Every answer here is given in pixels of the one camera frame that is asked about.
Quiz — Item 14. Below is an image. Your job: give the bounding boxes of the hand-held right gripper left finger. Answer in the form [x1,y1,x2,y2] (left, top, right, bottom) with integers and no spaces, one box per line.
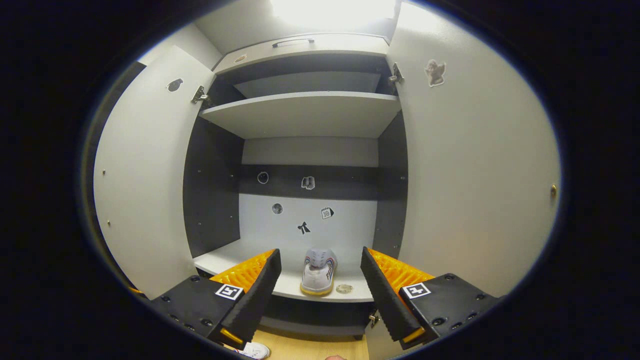
[150,248,282,351]

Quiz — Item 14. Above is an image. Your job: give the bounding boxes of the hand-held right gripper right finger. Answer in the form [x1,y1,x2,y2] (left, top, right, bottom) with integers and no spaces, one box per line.
[360,246,501,351]

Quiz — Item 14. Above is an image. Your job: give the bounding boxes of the white shoe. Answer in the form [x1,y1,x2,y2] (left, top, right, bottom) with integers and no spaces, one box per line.
[235,341,272,360]
[300,247,338,297]

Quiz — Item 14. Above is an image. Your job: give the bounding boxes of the white shoe cabinet door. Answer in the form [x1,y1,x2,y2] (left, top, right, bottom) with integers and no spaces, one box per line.
[364,2,562,360]
[93,45,217,301]

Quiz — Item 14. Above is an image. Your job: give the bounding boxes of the white shoe cabinet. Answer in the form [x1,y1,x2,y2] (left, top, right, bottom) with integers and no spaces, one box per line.
[182,33,408,341]

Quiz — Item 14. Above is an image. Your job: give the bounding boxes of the large ceiling light panel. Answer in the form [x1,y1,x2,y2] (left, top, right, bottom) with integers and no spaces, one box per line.
[270,0,401,31]

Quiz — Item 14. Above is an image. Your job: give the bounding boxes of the metal drawer handle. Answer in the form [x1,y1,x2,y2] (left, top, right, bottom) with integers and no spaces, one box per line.
[272,37,316,49]

